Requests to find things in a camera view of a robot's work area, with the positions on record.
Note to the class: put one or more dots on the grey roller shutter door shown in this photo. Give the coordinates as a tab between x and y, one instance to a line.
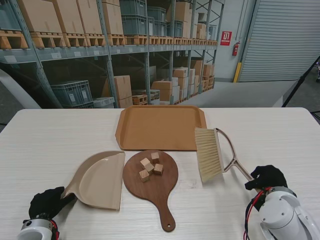
282	40

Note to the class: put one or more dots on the red fire extinguisher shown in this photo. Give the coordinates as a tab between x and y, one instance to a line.
235	49

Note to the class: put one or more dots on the stacked grey plastic crates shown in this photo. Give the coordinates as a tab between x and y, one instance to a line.
133	20

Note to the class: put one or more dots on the red wall sign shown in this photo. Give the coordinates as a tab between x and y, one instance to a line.
225	38

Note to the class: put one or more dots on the round dark wooden cutting board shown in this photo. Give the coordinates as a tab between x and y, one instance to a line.
150	192

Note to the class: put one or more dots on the grey metal shelving rack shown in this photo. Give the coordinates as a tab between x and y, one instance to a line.
110	50

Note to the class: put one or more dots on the low cardboard box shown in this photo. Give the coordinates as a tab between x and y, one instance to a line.
162	90

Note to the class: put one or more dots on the orange wooden pallet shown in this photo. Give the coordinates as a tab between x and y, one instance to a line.
139	100

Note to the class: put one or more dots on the beige plastic dustpan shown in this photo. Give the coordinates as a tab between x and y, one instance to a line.
102	180

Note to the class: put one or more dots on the tall cardboard box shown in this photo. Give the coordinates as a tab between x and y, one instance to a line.
112	20

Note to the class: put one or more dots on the white plastic crate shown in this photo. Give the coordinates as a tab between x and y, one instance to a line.
103	102

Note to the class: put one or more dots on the cardboard box with tape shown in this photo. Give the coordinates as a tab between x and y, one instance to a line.
123	91

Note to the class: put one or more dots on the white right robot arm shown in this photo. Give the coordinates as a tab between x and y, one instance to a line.
282	215

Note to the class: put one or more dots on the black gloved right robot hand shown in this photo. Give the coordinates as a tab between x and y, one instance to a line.
271	176

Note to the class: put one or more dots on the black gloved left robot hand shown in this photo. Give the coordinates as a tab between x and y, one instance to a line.
46	203

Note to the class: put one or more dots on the large cardboard box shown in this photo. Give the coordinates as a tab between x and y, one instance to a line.
40	15
90	16
70	16

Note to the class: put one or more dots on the white curved panel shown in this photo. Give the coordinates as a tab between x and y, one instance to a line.
17	90

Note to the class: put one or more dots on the grey plastic crate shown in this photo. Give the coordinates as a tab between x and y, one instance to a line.
70	93

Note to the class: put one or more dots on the small wood block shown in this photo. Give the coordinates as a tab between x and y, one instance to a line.
155	156
144	174
144	162
158	169
150	167

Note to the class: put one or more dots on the black tripod leg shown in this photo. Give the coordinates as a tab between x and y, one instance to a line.
300	82

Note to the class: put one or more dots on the orange-brown plastic tray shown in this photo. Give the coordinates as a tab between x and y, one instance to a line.
160	127

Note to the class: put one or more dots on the yellow post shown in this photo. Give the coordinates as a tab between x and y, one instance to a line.
237	72

